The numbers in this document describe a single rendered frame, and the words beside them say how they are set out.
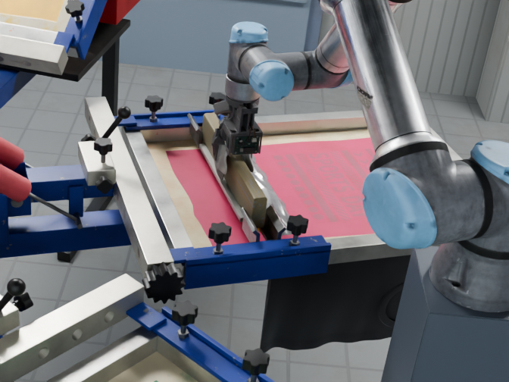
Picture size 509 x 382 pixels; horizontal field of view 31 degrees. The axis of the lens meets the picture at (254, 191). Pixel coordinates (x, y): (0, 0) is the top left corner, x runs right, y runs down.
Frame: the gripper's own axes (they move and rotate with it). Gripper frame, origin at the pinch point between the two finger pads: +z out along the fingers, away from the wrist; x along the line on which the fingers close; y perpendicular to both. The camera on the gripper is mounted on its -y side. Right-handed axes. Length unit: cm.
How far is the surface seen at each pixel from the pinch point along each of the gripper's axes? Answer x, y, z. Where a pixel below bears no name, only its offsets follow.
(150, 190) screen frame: -18.6, 2.0, 1.8
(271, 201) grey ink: 8.0, 6.3, 4.4
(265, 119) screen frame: 17.7, -26.8, 2.0
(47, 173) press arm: -40.1, 0.4, -3.4
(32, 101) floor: -17, -240, 103
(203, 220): -8.7, 10.0, 5.2
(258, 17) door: 101, -257, 69
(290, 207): 11.9, 8.2, 5.2
